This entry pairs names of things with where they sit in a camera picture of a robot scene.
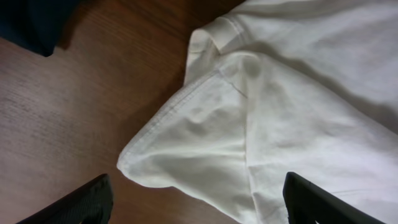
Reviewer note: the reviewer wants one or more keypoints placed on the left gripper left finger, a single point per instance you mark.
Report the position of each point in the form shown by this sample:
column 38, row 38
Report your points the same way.
column 92, row 203

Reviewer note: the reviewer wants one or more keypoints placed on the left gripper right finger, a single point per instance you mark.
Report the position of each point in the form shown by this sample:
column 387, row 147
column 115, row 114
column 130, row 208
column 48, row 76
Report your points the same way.
column 307, row 203

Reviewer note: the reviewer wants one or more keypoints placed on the white printed t-shirt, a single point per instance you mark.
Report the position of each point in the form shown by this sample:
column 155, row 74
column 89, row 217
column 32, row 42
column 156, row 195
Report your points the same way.
column 274, row 87

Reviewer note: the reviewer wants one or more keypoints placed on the dark folded clothes pile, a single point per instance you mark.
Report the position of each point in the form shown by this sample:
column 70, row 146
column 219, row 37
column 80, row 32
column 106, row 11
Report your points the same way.
column 35, row 25

